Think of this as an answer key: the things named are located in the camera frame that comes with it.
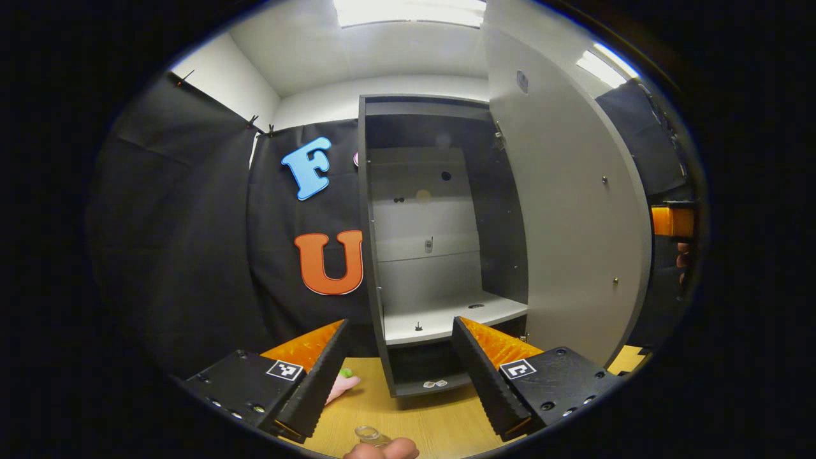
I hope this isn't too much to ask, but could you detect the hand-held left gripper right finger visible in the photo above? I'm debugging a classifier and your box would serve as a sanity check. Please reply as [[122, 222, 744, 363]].
[[451, 316, 622, 442]]

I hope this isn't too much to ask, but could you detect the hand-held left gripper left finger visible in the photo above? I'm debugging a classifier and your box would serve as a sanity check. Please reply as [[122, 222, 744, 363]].
[[182, 317, 351, 443]]

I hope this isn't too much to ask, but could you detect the grey cabinet door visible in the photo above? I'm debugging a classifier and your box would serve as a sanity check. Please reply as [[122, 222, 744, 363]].
[[481, 0, 653, 369]]

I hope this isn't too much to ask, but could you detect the dark grey cabinet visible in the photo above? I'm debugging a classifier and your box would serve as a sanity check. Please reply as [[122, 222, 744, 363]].
[[357, 94, 530, 398]]

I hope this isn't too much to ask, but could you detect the pink soft toy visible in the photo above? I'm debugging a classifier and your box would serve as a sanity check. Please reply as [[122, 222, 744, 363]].
[[325, 368, 361, 405]]

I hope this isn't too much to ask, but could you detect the small ceiling light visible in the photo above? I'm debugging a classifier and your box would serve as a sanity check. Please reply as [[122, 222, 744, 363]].
[[577, 41, 640, 89]]

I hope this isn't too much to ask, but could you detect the black backdrop cloth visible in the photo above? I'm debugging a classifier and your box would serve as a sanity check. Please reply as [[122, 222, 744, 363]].
[[86, 70, 699, 377]]

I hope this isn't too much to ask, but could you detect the long ceiling light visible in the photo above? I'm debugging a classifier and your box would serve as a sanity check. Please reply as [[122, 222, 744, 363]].
[[333, 0, 486, 28]]

